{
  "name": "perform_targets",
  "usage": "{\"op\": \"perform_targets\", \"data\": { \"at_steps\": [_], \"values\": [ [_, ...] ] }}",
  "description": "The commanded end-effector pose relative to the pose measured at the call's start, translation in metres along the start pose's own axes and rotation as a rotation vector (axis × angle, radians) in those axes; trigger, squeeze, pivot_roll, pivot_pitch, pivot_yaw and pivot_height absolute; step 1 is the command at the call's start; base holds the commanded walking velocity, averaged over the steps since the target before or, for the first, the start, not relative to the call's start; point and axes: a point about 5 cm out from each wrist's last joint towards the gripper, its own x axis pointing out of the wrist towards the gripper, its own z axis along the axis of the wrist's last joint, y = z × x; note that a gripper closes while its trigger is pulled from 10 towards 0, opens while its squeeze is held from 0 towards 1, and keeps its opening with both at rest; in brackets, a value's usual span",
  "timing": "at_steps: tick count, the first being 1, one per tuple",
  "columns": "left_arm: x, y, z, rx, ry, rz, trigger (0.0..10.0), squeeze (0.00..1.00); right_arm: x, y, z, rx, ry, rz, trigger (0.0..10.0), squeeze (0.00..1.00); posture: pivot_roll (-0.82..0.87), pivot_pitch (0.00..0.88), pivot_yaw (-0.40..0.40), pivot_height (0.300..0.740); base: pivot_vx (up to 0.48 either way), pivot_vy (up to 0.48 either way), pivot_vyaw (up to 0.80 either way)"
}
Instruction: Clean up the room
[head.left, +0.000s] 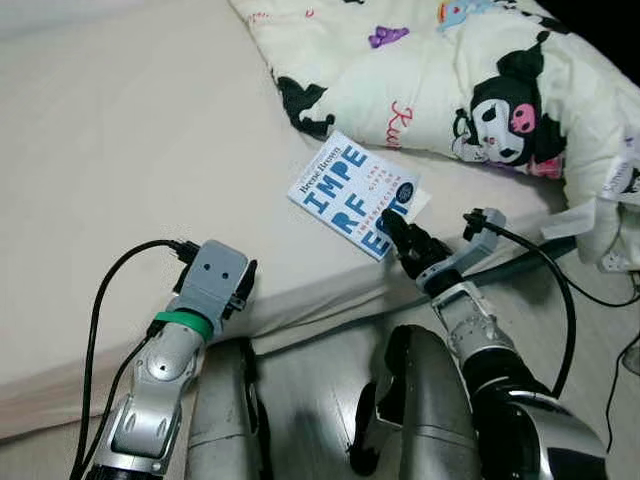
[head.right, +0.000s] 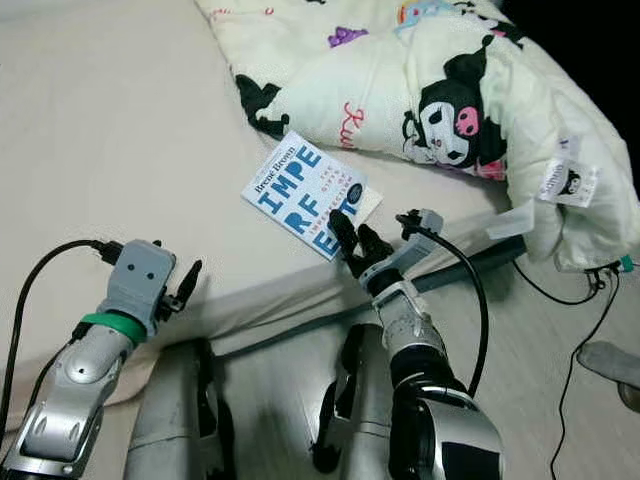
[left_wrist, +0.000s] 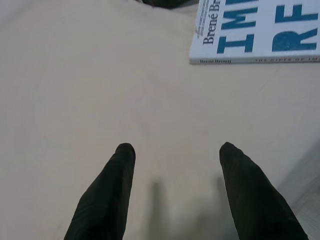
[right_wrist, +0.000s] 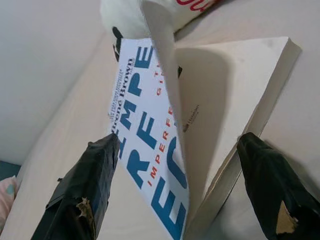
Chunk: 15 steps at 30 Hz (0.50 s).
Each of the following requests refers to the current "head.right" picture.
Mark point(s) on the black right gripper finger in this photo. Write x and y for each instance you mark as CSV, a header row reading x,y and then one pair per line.
x,y
374,240
345,238

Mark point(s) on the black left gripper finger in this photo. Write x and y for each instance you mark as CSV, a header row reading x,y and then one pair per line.
x,y
188,284

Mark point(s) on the white book blue letters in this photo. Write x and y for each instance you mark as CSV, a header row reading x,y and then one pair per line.
x,y
290,190

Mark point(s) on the grey left robot leg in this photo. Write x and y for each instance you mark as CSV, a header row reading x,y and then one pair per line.
x,y
175,420

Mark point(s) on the grey robot leg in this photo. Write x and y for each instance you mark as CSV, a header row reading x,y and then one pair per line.
x,y
370,410
175,420

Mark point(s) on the grey right robot leg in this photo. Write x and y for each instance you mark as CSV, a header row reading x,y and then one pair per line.
x,y
370,410

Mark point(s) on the cream bed mattress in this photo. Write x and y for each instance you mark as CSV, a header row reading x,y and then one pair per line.
x,y
120,130

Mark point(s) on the cream cartoon print quilt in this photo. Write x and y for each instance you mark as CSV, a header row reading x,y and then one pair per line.
x,y
380,60

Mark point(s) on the green power plug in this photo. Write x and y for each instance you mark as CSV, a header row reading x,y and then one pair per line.
x,y
626,263

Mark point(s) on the black cabinet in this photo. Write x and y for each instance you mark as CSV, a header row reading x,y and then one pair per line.
x,y
590,50

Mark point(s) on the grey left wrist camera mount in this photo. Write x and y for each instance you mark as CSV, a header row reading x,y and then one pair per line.
x,y
142,275

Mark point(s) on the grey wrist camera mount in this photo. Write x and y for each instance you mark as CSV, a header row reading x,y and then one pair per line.
x,y
142,275
418,250

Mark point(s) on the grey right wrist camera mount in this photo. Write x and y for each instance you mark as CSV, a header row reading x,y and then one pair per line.
x,y
418,250

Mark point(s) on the dark bed frame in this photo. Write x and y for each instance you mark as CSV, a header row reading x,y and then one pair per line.
x,y
480,262

